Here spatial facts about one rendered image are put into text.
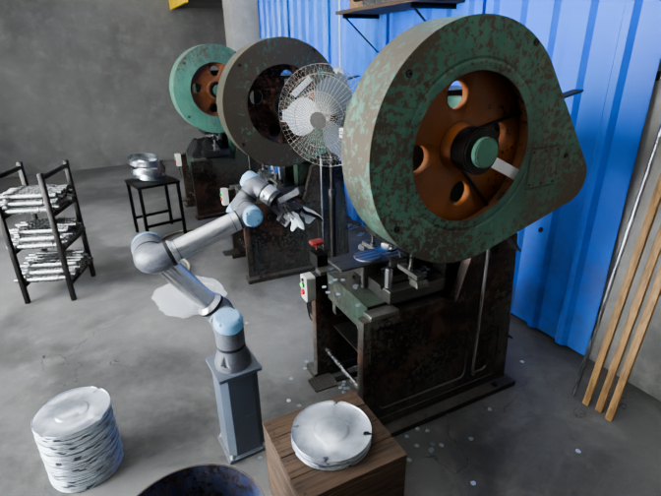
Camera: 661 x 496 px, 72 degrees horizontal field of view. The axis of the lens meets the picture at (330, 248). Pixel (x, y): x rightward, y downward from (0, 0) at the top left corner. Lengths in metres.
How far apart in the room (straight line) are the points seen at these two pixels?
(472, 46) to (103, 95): 7.15
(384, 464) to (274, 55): 2.41
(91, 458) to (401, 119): 1.78
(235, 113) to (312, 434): 2.05
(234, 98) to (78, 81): 5.36
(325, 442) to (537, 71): 1.46
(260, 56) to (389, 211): 1.85
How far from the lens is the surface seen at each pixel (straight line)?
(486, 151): 1.59
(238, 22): 6.87
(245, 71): 3.08
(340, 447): 1.72
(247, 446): 2.22
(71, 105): 8.26
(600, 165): 2.68
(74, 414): 2.24
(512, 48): 1.70
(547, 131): 1.89
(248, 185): 1.84
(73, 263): 3.83
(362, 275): 2.06
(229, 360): 1.93
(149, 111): 8.31
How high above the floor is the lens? 1.64
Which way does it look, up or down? 23 degrees down
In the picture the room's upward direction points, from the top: 1 degrees counter-clockwise
